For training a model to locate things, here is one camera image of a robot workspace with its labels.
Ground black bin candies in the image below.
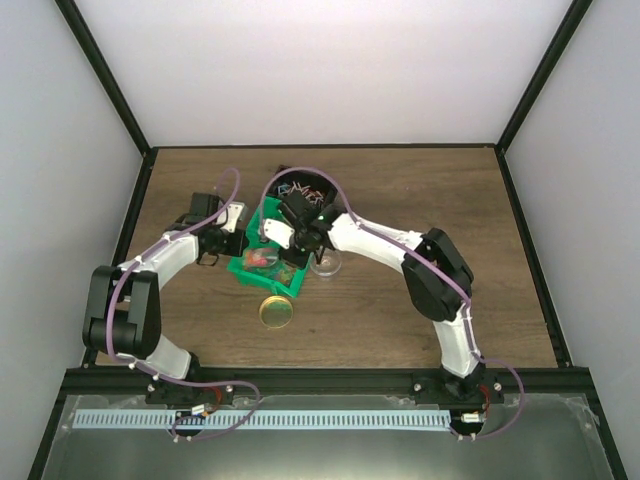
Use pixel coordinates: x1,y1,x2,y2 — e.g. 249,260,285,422
267,170,337,212

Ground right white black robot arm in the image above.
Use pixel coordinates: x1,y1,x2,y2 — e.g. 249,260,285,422
262,192,484,403

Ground gold jar lid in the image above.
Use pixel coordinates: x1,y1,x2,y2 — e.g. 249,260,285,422
258,295,294,329

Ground green bin gummy candies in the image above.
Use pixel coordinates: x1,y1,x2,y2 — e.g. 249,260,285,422
227,254,308,298

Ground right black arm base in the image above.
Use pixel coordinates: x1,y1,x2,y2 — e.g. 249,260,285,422
410,369,504,408

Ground light blue slotted cable duct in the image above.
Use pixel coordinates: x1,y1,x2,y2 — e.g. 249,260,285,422
72,409,451,431

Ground clear plastic jar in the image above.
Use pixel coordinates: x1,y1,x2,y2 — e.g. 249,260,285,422
310,249,342,279

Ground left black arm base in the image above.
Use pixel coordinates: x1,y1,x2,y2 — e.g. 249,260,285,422
144,375,235,407

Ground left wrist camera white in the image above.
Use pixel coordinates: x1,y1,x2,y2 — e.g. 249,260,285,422
216,202,247,233

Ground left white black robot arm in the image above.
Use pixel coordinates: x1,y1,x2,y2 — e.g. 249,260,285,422
82,193,249,404

